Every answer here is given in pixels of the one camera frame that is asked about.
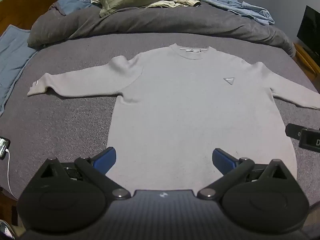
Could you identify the wooden headboard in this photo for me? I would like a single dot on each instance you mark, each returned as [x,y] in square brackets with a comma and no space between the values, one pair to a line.
[22,7]

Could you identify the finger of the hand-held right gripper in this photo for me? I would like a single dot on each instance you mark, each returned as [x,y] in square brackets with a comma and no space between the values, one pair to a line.
[292,131]

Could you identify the dark grey duvet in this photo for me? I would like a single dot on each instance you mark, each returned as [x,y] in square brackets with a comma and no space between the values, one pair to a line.
[175,22]

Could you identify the grey bed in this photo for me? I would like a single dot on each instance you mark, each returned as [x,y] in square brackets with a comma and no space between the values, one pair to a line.
[75,120]

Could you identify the black flat screen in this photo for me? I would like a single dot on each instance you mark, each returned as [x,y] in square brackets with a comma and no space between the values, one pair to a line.
[311,30]

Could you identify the light grey sweater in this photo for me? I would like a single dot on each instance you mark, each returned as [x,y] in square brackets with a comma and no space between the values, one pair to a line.
[187,105]

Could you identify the black smartphone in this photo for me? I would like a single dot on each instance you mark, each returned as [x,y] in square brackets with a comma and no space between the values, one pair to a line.
[3,147]

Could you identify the cream crumpled cloth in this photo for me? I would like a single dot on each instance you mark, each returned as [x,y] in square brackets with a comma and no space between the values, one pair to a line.
[175,3]

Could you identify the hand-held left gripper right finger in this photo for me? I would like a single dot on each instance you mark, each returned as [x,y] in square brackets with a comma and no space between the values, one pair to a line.
[223,160]

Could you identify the wooden side furniture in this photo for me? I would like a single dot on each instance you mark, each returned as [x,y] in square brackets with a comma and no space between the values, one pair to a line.
[305,57]

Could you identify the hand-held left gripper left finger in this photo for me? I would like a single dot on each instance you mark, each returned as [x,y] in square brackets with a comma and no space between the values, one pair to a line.
[106,159]

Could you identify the blue cloth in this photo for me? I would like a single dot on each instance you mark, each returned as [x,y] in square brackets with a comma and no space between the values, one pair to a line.
[72,5]

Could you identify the light blue denim shirt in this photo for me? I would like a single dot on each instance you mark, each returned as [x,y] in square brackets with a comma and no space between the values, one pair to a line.
[237,6]

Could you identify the light blue quilted blanket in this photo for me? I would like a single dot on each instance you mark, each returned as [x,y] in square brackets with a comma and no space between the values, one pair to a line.
[12,55]

